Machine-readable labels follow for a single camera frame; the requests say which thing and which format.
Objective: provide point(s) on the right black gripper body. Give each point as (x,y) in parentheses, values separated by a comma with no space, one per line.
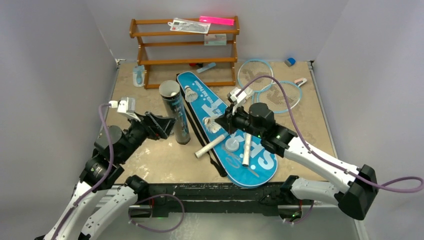
(228,119)

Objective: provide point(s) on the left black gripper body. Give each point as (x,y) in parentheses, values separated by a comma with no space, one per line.
(139,131)

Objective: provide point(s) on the black shuttlecock tube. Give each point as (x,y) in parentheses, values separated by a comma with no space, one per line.
(176,109)

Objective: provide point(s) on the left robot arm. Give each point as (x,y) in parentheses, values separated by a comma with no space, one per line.
(81,220)

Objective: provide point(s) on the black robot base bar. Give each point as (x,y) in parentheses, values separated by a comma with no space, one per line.
(270,199)

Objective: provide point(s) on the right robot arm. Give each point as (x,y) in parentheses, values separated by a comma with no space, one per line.
(347,186)

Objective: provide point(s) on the far blue badminton racket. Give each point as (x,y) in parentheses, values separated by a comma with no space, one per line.
(253,69)

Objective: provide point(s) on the blue racket bag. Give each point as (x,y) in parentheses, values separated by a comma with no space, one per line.
(262,164)

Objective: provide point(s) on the light blue packaged tool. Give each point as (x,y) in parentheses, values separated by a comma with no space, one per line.
(138,76)

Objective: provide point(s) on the red and black small object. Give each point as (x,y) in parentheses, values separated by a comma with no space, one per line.
(196,65)

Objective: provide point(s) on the pink and white clip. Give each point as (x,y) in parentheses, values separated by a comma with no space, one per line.
(300,82)

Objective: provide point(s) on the wooden three-tier shelf rack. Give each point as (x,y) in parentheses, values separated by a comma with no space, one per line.
(143,59)

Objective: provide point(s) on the blue and grey eraser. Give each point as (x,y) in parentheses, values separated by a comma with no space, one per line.
(290,62)

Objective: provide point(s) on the small white box on shelf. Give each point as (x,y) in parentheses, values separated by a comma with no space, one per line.
(215,39)

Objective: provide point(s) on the pink fluorescent ruler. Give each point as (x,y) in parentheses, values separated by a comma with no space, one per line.
(217,20)

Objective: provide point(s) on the clear packaged item on shelf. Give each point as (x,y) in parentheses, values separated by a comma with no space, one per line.
(189,26)

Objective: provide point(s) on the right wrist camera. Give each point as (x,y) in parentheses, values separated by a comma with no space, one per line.
(237,98)

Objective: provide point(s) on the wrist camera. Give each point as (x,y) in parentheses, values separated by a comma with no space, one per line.
(237,98)
(126,106)

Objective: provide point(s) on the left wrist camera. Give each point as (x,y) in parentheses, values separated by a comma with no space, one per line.
(126,106)

